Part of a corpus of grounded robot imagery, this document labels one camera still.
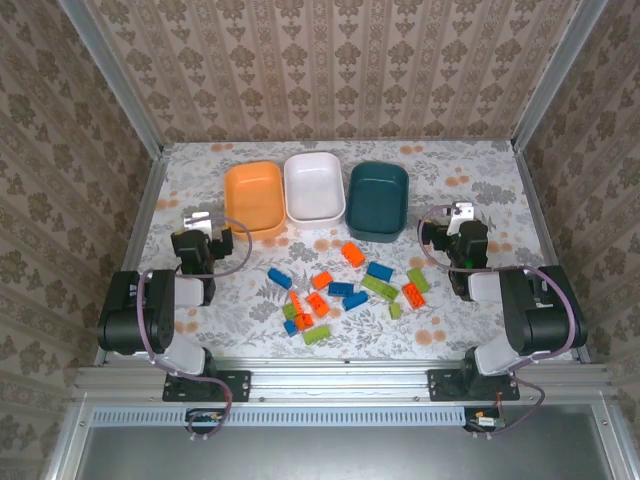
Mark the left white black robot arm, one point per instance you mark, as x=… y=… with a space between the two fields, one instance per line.
x=127 y=320

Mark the long aluminium mounting rail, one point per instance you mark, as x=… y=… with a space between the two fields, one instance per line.
x=340 y=380

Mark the aluminium table side rail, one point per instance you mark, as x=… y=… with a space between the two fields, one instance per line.
x=145 y=215
x=544 y=235

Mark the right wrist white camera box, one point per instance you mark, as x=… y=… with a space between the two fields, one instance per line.
x=462 y=212

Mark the long green lego brick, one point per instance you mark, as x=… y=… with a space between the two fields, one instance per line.
x=316 y=335
x=418 y=280
x=372 y=283

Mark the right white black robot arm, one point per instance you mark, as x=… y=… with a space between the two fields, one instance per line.
x=542 y=320

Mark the small circuit board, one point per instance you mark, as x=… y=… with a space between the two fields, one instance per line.
x=487 y=421
x=206 y=416

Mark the orange plastic container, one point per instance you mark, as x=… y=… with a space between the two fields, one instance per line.
x=252 y=200

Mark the dark teal plastic container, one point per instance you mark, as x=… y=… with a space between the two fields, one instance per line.
x=376 y=200

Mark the aluminium frame post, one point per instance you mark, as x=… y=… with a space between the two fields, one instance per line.
x=555 y=75
x=115 y=80

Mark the small blue lego brick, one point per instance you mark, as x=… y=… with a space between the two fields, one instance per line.
x=290 y=328

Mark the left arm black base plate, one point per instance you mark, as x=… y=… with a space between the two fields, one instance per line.
x=237 y=385

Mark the thin orange lego brick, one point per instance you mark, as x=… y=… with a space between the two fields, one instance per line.
x=295 y=301

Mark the floral patterned table cover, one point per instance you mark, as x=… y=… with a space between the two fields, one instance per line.
x=210 y=175

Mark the white plastic container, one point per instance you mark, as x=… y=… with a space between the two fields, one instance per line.
x=314 y=187

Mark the grey metal panel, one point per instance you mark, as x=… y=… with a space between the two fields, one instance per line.
x=350 y=455

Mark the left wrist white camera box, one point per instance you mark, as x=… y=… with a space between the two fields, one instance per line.
x=196 y=220

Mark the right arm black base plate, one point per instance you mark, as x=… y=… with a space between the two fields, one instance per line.
x=440 y=385

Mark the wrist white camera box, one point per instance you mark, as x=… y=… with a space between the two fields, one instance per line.
x=462 y=212
x=196 y=220

